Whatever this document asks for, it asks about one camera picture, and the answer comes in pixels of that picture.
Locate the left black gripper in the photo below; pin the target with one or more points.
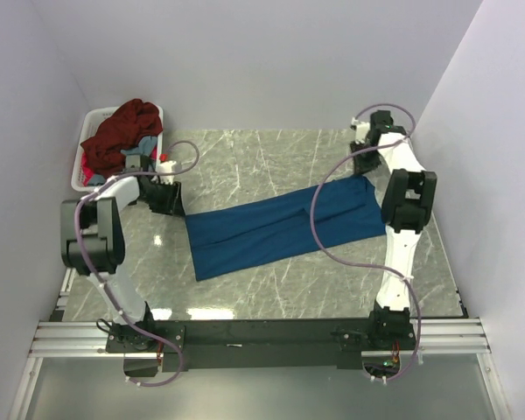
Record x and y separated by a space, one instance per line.
172 204

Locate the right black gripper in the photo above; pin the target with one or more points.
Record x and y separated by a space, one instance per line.
361 166

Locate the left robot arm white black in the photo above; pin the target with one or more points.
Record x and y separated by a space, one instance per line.
92 240

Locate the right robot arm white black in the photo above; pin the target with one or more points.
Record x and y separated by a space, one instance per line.
406 210

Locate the grey blue t shirt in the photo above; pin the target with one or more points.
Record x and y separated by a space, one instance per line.
147 146

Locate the pink garment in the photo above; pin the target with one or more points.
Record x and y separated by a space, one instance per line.
87 173

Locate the dark red t shirt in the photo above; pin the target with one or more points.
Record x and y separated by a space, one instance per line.
122 131

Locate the white laundry basket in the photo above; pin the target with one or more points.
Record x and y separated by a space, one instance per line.
92 120

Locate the black base beam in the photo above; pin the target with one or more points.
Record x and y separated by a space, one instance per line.
273 343

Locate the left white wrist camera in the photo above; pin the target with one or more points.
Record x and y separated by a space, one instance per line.
166 170

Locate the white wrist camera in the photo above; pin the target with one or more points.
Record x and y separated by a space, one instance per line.
166 170
360 130

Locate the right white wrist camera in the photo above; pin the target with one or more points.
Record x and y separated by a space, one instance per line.
360 130

